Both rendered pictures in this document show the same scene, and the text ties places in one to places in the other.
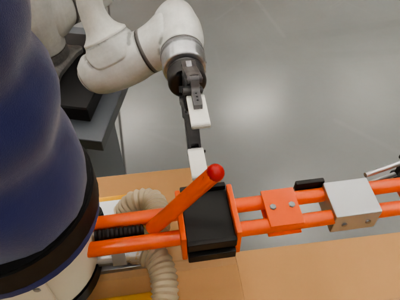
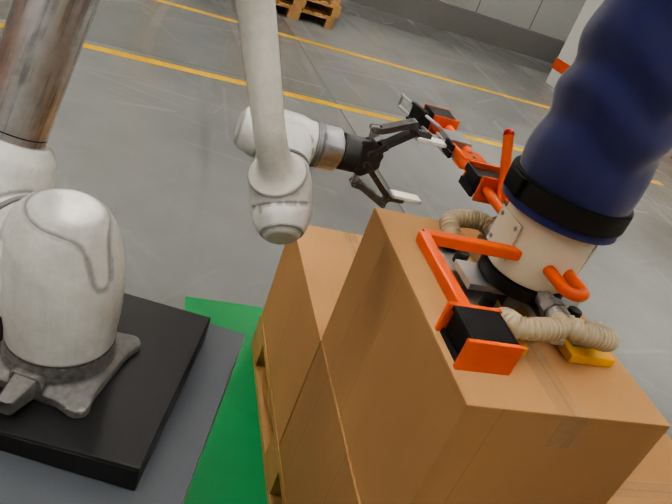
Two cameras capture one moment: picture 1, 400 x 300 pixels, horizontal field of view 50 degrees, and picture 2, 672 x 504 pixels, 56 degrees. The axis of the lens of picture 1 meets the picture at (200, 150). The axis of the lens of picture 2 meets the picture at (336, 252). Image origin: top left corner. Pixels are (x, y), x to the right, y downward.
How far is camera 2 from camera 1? 1.52 m
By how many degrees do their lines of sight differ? 76
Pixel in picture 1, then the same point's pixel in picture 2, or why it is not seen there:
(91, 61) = (305, 197)
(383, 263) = (323, 249)
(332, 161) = not seen: hidden behind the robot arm
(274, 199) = (468, 155)
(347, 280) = (339, 270)
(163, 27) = (303, 127)
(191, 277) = not seen: hidden behind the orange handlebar
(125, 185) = (407, 253)
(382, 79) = not seen: outside the picture
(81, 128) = (216, 350)
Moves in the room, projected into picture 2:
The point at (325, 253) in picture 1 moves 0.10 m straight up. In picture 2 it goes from (315, 272) to (326, 244)
